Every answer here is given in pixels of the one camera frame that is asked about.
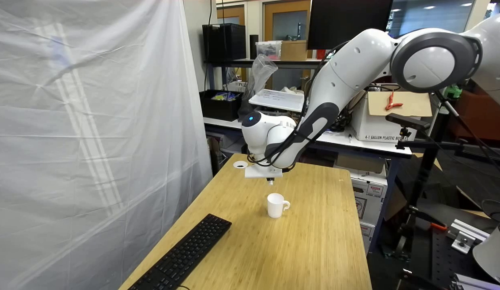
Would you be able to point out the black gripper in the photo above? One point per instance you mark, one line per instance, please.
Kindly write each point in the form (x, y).
(270, 180)

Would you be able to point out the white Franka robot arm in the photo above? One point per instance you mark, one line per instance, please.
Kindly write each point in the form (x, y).
(347, 69)

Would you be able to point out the white mug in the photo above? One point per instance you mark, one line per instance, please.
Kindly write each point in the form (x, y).
(275, 206)

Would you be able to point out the white tape roll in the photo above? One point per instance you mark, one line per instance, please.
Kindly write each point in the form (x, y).
(241, 164)

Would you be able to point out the white shelf board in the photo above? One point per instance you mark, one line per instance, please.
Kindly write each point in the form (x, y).
(223, 122)

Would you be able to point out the white flat tray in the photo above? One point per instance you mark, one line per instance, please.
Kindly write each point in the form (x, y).
(276, 99)

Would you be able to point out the black plastic bin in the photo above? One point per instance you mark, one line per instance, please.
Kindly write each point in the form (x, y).
(220, 106)

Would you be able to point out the white box with labels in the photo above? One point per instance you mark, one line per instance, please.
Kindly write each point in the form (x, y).
(368, 201)

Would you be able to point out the black keyboard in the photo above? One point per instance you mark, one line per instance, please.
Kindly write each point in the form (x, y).
(191, 249)

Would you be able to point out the clear plastic bag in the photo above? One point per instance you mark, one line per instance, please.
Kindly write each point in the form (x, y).
(262, 72)

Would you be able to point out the white storage box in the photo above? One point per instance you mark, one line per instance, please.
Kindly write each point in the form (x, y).
(376, 128)

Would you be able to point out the small clear container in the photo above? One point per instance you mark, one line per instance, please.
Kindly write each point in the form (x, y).
(268, 50)

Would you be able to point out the red pliers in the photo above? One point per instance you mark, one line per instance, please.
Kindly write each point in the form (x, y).
(393, 101)

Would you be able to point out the black tower boxes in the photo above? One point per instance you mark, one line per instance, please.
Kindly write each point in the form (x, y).
(223, 41)

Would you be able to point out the wooden door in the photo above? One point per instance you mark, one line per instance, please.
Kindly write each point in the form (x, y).
(286, 17)

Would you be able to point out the cardboard sheet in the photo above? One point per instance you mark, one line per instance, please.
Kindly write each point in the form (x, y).
(417, 104)

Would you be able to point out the large black monitor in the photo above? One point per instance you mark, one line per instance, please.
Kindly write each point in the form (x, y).
(347, 21)

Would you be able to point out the white sheer curtain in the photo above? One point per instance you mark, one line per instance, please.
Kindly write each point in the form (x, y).
(73, 133)

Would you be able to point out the white cone shade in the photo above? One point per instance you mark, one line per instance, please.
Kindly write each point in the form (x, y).
(494, 257)

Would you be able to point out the black camera tripod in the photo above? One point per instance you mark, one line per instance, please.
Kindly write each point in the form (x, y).
(425, 170)

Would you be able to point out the aluminium extrusion bracket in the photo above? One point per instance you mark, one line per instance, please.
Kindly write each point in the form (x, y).
(468, 235)

